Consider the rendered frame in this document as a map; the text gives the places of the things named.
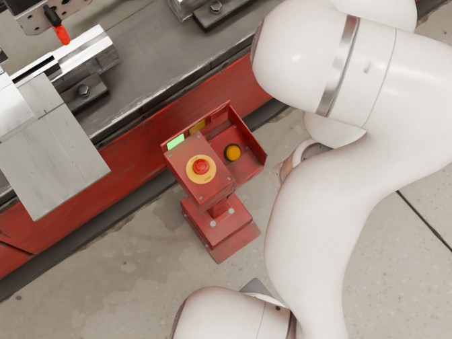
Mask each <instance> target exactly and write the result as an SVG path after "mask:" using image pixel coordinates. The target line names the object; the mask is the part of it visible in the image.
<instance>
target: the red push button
mask: <svg viewBox="0 0 452 339"><path fill-rule="evenodd" d="M192 169H193V171H194V172H195V173H196V174H198V175H204V174H206V173H207V172H208V170H209V163H208V162H207V161H206V160H205V159H197V160H196V161H195V162H194V163H193V165H192Z"/></svg>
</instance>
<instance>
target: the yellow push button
mask: <svg viewBox="0 0 452 339"><path fill-rule="evenodd" d="M225 154H226V157H227V158H228V159H230V160H232V161H235V160H237V159H239V157H240V155H241V151H240V149H239V147H237V146H235V145H231V146H229V147H228V148H227V150H226V152H225Z"/></svg>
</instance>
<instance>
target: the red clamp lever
mask: <svg viewBox="0 0 452 339"><path fill-rule="evenodd" d="M43 9H44V10H45V12H44V14H45V16H46V17H47V18H48V20H49V22H50V23H51V24H52V28H53V30H54V32H55V33H56V35H57V37H58V38H59V40H60V41H61V42H62V44H64V45H66V46H67V45H69V44H70V40H71V39H70V37H69V35H68V33H67V31H66V29H65V27H64V26H63V25H62V23H61V22H62V20H61V19H60V17H59V16H58V15H57V13H56V11H55V10H54V9H53V8H51V7H49V6H48V5H44V6H43Z"/></svg>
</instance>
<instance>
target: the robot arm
mask: <svg viewBox="0 0 452 339"><path fill-rule="evenodd" d="M416 20H417V10H416V4H415V1H414V0H285V1H283V2H282V3H280V4H279V5H277V6H276V7H275V8H274V9H273V10H272V11H270V12H269V13H268V14H267V15H266V17H265V18H264V19H263V20H262V21H261V22H260V23H259V24H258V29H257V30H256V33H255V34H254V38H253V41H252V47H251V54H250V60H251V64H252V71H253V72H254V76H255V78H256V80H257V82H258V83H259V85H260V86H261V87H262V88H263V89H264V91H266V92H267V93H269V94H270V95H271V96H272V97H274V98H276V99H277V100H279V101H281V102H283V103H285V104H287V105H290V106H292V107H295V108H298V109H300V110H304V115H303V123H304V126H305V129H306V131H307V132H308V134H309V135H310V136H311V137H310V138H308V139H305V140H304V141H302V142H301V143H300V144H299V145H298V146H297V147H296V149H295V150H294V151H293V152H292V153H291V155H290V156H289V158H288V157H286V158H284V159H283V160H282V161H281V162H280V163H279V164H277V165H276V166H275V167H274V168H272V169H271V170H270V171H269V173H268V177H269V179H270V181H271V182H272V184H273V186H274V187H275V188H276V190H277V191H278V194H277V195H276V199H275V201H274V205H273V208H272V211H271V214H270V218H269V220H268V225H267V229H266V235H265V239H264V262H265V266H266V271H267V273H268V276H269V279H270V282H271V283H272V286H273V287H274V288H275V290H276V292H277V293H278V294H279V296H280V297H281V299H282V300H283V301H284V302H285V303H286V304H287V306H288V307H289V308H286V307H285V306H284V305H283V304H282V303H280V302H279V301H277V300H276V299H274V298H272V297H270V296H268V295H264V294H261V293H240V292H238V291H234V290H232V289H228V288H225V287H217V286H211V287H204V288H201V289H199V290H197V291H195V292H193V293H192V294H190V295H189V296H188V297H187V298H186V299H185V300H184V301H183V302H182V303H181V306H180V308H179V310H178V312H177V314H176V316H175V318H174V322H173V326H172V331H171V337H170V338H171V339H349V338H348V332H347V328H346V322H345V319H344V314H343V309H342V285H343V280H344V274H345V271H346V267H347V265H348V261H349V260H350V257H351V255H352V252H353V250H354V247H355V245H356V243H357V241H358V238H359V236H360V234H361V231H362V230H363V227H364V225H365V223H366V220H367V218H368V216H369V215H370V213H371V211H372V210H373V208H374V207H375V205H376V204H377V203H378V202H380V201H381V200H383V199H384V198H385V197H386V196H388V195H389V194H391V193H392V192H395V191H396V190H399V189H400V188H403V187H404V186H407V185H408V184H411V183H412V182H415V181H416V180H419V179H421V178H424V177H426V176H428V175H430V174H433V173H435V172H437V171H439V170H440V169H442V168H443V167H445V166H446V165H448V164H450V163H451V162H452V46H449V45H448V44H445V43H442V42H439V41H437V40H433V39H431V38H427V37H425V36H421V35H418V34H415V33H414V31H415V27H416Z"/></svg>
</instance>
